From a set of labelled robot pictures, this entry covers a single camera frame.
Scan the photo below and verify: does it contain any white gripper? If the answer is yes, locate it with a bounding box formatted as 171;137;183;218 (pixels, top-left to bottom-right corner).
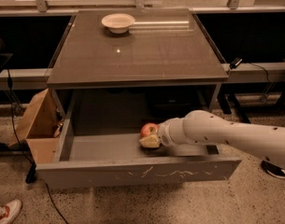
139;119;183;148

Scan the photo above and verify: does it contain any red apple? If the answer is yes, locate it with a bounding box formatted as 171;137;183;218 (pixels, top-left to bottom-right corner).
140;123;159;137

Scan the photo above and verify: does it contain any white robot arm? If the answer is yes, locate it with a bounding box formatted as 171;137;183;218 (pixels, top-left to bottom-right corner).
139;110;285;169

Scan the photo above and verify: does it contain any open grey top drawer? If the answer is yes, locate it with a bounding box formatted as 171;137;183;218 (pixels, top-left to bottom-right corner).
36;90;241;189

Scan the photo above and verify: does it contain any grey cabinet with counter top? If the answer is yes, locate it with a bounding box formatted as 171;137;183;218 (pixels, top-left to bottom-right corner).
48;9;227;135

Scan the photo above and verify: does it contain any black stand leg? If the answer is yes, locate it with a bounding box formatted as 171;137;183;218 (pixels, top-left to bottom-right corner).
217;89;250;123

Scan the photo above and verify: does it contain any brown cardboard box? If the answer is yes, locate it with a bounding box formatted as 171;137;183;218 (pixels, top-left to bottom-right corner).
9;89;64;164

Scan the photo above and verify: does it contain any black power adapter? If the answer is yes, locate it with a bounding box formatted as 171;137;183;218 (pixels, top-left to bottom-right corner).
229;58;242;69

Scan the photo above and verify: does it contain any white paper bowl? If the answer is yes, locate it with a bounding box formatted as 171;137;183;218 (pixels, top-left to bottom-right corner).
101;13;135;34

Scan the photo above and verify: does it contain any black sneaker with white stripes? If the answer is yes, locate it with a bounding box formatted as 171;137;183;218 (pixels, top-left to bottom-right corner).
261;161;285;179

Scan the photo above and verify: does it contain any white and red sneaker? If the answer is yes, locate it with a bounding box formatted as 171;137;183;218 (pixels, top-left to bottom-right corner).
0;200;22;224

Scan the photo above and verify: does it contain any black floor cable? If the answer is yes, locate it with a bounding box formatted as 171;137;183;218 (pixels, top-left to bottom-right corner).
3;68;70;224

